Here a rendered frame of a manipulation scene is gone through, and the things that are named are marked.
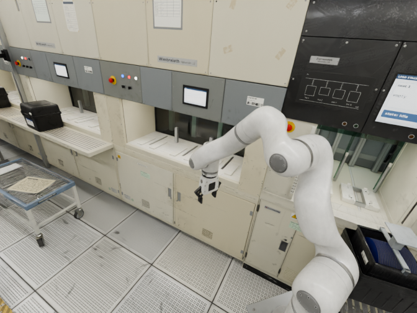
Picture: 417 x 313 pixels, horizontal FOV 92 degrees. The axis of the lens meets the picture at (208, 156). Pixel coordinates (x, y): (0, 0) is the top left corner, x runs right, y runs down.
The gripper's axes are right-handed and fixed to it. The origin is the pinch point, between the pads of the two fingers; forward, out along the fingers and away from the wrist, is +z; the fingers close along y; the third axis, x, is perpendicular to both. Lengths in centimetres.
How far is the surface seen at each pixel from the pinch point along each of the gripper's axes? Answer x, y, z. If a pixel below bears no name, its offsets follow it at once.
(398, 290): -78, 40, 10
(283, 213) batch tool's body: -17, 56, 26
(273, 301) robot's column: -48, 3, 25
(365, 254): -64, 42, 6
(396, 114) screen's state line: -46, 69, -51
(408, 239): -72, 49, -7
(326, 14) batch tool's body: -8, 52, -88
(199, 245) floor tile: 39, 29, 101
